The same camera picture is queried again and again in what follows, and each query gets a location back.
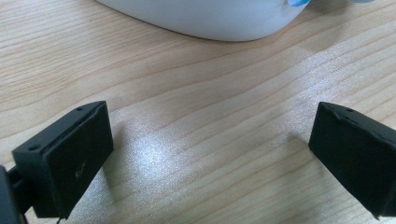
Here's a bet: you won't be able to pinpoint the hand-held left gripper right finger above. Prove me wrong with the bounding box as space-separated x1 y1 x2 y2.
307 101 396 219

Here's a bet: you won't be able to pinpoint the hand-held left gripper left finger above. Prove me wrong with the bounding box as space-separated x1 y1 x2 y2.
11 100 115 220

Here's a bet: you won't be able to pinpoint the white rice cooker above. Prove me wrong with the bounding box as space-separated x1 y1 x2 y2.
94 0 312 42

